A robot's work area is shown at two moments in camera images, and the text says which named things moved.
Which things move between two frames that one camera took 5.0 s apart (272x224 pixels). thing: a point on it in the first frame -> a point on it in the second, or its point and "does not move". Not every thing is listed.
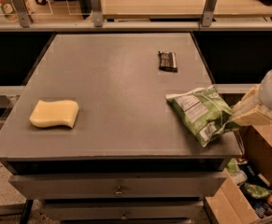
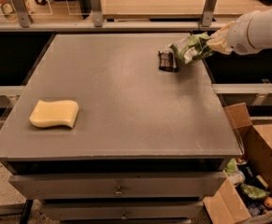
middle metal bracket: (96, 5) does not move
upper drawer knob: (119, 192) does not move
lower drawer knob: (123, 217) does not move
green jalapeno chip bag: (206, 113) -> (193, 48)
